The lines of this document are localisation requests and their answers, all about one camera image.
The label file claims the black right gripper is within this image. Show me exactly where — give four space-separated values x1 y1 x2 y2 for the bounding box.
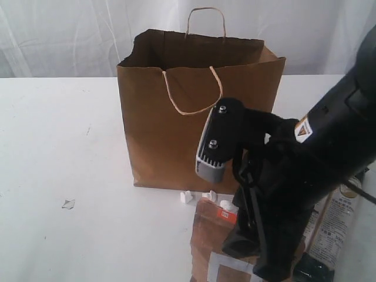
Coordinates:
223 117 350 281

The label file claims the brown kraft stand-up pouch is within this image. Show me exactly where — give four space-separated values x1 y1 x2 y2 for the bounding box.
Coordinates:
190 198 263 282

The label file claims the brown paper shopping bag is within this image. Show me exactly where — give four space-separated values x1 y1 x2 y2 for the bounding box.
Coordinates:
116 7 287 196

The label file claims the white candy right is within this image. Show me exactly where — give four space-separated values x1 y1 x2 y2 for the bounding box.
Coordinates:
220 200 236 212

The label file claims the white candy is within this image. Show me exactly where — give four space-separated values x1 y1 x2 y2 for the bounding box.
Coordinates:
220 200 236 212
180 190 194 204
202 190 217 203

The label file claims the dark blue noodle package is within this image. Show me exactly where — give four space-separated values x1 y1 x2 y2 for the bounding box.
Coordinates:
293 184 360 281

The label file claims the white candy upper middle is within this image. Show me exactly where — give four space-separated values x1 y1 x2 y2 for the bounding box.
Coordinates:
202 190 217 203

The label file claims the white candy leftmost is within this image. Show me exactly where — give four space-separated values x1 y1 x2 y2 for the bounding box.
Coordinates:
180 190 194 204

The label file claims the small torn paper scrap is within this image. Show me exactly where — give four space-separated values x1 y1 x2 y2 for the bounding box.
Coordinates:
62 199 75 210

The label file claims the white curtain backdrop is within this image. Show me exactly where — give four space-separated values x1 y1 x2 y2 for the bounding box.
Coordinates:
1 1 375 78

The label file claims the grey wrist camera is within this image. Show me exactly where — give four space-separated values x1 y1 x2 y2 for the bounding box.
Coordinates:
195 98 246 183

